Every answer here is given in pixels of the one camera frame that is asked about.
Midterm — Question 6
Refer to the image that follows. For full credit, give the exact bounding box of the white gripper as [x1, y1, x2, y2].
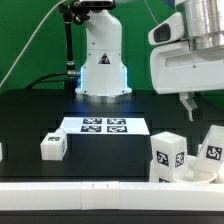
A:
[150, 41, 224, 121]

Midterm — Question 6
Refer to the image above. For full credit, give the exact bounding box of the white round stool seat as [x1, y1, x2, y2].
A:
[149, 156, 224, 184]

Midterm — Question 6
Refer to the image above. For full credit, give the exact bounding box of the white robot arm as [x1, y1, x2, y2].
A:
[76, 0, 224, 120]

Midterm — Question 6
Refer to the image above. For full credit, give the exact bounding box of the white fiducial marker sheet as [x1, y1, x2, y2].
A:
[60, 117, 150, 135]

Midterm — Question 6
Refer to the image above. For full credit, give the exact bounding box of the white block at left edge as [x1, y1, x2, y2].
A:
[0, 143, 3, 162]

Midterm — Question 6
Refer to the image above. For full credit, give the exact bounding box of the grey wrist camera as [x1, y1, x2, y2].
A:
[148, 12, 184, 46]

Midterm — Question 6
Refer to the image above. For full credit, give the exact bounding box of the white front barrier rail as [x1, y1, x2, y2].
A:
[0, 182, 224, 211]

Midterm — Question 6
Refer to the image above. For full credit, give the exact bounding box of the black overhead camera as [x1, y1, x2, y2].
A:
[77, 0, 116, 10]

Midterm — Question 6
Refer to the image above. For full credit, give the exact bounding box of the black cable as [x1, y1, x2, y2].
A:
[25, 72, 81, 90]

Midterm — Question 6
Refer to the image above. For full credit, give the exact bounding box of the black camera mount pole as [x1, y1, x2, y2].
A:
[59, 3, 79, 77]

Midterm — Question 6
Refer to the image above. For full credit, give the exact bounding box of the white cable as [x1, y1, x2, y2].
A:
[0, 0, 68, 88]

